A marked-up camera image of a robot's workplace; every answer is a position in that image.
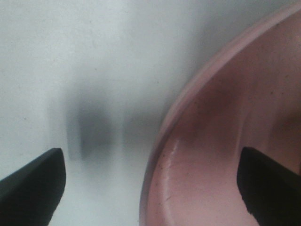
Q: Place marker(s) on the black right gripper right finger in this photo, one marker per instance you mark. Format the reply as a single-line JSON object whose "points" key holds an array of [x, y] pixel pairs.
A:
{"points": [[270, 191]]}

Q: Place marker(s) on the pink round plate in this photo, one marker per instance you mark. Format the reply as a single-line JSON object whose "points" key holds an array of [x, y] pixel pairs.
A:
{"points": [[248, 95]]}

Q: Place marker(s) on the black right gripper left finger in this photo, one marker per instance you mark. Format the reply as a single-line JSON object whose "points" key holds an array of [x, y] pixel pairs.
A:
{"points": [[30, 195]]}

